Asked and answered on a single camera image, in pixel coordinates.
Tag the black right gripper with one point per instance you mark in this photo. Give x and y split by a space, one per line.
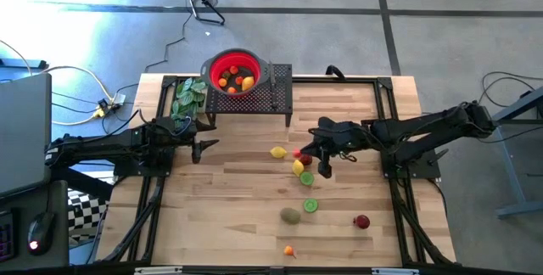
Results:
350 139

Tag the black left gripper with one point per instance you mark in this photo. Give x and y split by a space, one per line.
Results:
184 140

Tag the yellow lemon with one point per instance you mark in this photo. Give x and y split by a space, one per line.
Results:
278 152
247 83
298 167

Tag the red strawberry green leaves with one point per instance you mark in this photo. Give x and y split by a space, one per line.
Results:
227 74

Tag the small red orange fruit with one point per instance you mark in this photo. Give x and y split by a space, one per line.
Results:
233 69

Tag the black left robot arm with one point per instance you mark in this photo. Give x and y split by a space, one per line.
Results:
97 147

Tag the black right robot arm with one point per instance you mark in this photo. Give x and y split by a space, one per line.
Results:
432 128

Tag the dark red round fruit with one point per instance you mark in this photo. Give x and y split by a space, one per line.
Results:
306 160
362 221

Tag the green lime upper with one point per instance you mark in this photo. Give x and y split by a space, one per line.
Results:
306 178

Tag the green lime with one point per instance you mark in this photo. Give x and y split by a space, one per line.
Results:
306 178
310 205

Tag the green potted plant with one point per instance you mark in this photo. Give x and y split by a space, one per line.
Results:
186 97

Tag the green lime lower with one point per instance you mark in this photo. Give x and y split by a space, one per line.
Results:
310 205

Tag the black perforated metal shelf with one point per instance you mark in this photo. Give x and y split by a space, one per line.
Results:
254 101

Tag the whole brown kiwi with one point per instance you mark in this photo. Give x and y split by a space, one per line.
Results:
290 215

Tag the red collapsible colander bowl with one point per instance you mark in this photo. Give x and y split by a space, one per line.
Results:
220 60

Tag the orange yellow pear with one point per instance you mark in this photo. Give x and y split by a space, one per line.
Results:
289 250

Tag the white strip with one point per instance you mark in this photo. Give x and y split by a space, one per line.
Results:
157 271
394 271

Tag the black white checkered mat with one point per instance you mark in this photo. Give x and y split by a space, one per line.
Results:
85 215

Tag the dark desk surface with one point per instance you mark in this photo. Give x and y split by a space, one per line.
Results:
59 224

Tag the grey laptop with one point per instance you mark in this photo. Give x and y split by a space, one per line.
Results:
23 135

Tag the black computer mouse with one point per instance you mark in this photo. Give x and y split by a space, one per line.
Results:
42 228

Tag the black desk foot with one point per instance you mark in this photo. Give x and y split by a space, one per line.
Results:
21 63

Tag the black backlit keyboard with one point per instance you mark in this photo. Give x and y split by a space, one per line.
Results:
7 237

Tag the black aluminium table frame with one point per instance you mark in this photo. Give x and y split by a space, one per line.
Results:
384 83

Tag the grey desk frame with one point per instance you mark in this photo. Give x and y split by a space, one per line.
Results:
519 205

